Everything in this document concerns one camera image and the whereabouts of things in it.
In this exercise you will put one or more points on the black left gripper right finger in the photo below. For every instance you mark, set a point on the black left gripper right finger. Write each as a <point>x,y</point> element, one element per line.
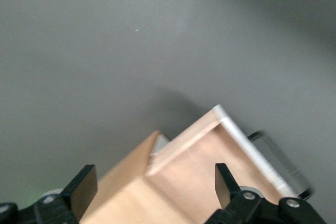
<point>225,184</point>

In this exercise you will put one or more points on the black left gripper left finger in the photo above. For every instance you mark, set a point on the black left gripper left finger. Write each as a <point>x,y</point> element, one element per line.
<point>78,195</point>

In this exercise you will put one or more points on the wooden drawer with white front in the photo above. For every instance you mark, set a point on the wooden drawer with white front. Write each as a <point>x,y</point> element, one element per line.
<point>189,155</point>

